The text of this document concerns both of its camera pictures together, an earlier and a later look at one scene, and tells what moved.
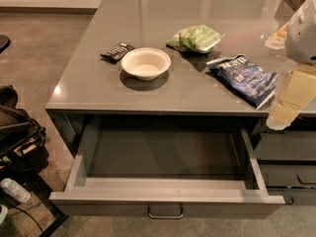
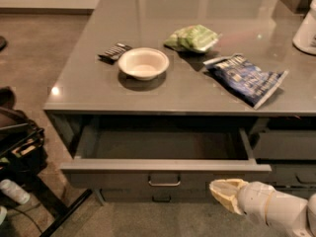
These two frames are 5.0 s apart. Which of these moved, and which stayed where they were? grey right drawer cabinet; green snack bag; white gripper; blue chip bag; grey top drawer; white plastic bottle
Moved: white gripper; grey top drawer
Stayed: white plastic bottle; green snack bag; grey right drawer cabinet; blue chip bag
